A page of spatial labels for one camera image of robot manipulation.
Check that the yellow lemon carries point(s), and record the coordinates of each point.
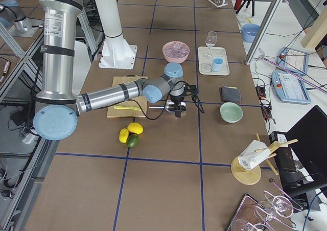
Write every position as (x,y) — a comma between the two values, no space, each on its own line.
(123,135)
(135,128)

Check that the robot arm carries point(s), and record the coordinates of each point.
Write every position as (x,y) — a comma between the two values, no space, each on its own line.
(57,107)

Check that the wooden stand with base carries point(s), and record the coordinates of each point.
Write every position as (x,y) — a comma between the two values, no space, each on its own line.
(251,177)

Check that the far teach pendant tablet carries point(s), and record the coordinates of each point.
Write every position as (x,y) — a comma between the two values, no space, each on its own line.
(293,60)

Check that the teach pendant tablet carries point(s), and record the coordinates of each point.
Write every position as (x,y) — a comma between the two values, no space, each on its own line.
(289,89)
(293,60)

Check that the near teach pendant tablet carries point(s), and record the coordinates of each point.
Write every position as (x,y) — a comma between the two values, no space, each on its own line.
(289,89)

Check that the cream serving tray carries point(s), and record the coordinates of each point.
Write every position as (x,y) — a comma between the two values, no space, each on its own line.
(205,64)

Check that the green ceramic bowl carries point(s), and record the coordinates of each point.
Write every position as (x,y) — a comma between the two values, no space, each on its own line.
(231,112)

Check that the aluminium frame post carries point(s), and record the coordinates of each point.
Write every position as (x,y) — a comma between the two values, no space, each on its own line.
(262,30)

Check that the clear wine glass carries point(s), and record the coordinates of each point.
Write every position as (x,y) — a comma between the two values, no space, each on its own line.
(210,42)

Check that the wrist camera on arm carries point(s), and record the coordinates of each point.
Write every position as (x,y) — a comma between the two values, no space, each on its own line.
(192,91)

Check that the white carton on stand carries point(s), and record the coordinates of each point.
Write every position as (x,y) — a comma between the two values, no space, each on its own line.
(254,154)

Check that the metal ice scoop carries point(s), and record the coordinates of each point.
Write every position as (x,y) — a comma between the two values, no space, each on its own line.
(168,106)

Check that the light blue cup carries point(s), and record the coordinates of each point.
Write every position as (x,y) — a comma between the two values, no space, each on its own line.
(217,64)

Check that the dark grey folded cloth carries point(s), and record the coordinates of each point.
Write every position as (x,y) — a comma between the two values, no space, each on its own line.
(229,94)

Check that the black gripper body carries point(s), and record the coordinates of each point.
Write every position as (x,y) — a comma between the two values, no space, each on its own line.
(176,98)

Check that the pink bowl of ice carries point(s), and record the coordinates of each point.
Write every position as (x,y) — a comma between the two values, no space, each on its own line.
(175,51)

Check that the black monitor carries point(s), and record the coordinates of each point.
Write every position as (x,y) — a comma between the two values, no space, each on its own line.
(310,131)

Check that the yellow plastic knife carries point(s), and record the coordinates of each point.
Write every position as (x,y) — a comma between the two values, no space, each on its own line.
(127,108)

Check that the white chair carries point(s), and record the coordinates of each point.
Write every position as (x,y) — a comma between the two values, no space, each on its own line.
(81,67)

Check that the black tripod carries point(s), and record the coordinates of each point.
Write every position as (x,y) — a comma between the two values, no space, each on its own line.
(246,3)

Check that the blue bowl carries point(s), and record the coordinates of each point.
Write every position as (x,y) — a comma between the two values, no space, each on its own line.
(249,32)

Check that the green lime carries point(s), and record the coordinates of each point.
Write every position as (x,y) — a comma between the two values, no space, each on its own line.
(132,141)

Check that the wooden cutting board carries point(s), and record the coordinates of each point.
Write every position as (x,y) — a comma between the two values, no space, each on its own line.
(120,113)

